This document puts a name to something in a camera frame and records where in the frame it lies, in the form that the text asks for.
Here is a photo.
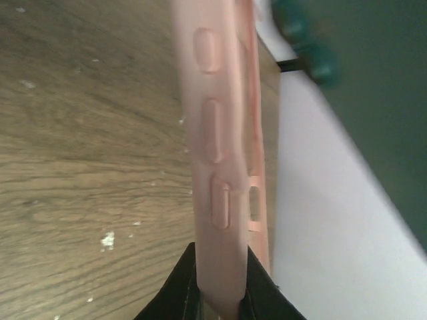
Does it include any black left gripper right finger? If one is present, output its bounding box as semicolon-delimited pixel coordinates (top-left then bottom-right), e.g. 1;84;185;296
239;247;306;320

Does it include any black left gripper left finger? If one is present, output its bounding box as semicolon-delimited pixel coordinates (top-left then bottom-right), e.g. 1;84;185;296
135;243;200;320

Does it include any pink phone case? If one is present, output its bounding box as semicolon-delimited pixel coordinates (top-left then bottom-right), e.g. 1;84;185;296
171;1;270;319

